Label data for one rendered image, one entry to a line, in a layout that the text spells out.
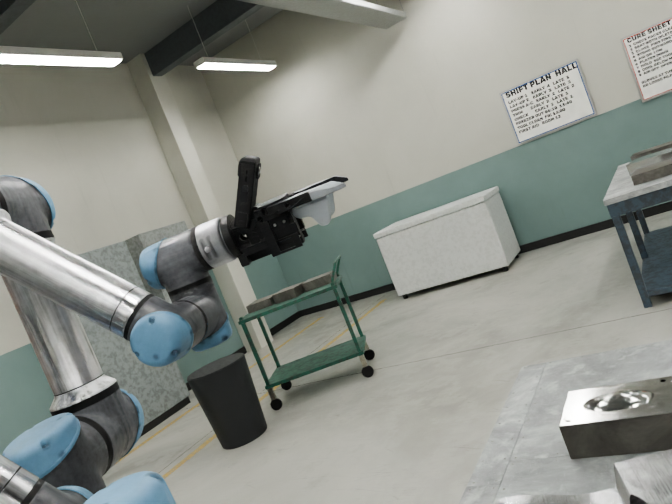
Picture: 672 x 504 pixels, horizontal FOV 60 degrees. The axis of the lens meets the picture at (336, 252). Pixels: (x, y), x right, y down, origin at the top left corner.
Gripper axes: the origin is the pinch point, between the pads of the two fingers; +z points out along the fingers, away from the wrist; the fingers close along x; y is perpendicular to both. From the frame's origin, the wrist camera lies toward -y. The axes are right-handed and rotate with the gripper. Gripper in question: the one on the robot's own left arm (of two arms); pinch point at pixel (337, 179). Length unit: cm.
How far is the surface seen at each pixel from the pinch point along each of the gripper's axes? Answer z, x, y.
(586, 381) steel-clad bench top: 33, -42, 72
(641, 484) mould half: 25, 19, 53
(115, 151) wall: -321, -623, -81
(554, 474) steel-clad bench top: 16, -7, 67
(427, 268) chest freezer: -11, -608, 199
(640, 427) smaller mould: 33, -6, 62
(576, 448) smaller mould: 22, -10, 65
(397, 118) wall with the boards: 22, -713, 18
